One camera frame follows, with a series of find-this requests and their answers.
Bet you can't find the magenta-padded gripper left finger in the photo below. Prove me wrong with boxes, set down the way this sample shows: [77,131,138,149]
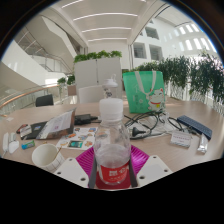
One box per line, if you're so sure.
[53,145,98,189]

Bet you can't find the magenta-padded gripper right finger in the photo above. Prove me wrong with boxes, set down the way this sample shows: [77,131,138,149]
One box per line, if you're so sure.
[128,144,174,188]

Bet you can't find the clear red-labelled water bottle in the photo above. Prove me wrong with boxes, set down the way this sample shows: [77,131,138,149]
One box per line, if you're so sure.
[93,97,132,186]

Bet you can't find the white grid-patterned mug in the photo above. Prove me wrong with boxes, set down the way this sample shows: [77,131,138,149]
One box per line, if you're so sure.
[31,143,66,174]

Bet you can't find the colourful sticker sheet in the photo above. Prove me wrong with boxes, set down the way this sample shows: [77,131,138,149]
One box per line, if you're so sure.
[55,126,99,151]

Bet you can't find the printed booklet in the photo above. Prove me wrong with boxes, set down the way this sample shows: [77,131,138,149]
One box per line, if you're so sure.
[35,108,77,140]

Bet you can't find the small green-blue pack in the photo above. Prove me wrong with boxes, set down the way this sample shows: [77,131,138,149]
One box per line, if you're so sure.
[21,139,36,150]

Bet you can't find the black notebook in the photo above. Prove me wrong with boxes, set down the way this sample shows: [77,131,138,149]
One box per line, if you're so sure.
[19,121,48,140]

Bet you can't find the black power adapter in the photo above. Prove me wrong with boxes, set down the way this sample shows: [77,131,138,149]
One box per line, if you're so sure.
[73,113,99,126]

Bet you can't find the dark blue flat case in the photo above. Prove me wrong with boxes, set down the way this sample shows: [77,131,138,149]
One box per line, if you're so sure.
[176,114,213,141]

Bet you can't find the red and black small box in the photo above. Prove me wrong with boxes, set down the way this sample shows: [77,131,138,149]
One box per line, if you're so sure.
[15,123,29,134]

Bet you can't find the black chair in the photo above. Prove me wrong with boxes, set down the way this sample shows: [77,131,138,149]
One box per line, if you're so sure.
[35,94,55,108]

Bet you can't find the white chair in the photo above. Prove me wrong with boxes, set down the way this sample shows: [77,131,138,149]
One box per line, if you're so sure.
[77,84,106,104]

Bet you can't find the green tote bag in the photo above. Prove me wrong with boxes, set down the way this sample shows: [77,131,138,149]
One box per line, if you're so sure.
[122,70,167,114]

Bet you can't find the wooden planter with plants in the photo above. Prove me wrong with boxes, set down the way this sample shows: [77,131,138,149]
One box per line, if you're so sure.
[56,74,77,97]

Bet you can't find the white cabinet with plants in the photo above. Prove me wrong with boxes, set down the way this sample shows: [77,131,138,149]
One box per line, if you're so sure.
[73,49,124,98]

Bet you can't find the green hedge row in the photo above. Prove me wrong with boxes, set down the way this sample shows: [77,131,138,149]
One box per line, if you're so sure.
[133,53,224,104]

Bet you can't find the ceiling light strips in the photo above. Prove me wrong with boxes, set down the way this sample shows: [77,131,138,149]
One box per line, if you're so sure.
[59,0,148,43]

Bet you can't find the black tangled cables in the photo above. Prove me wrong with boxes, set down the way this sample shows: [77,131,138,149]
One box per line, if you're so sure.
[123,110,184,139]

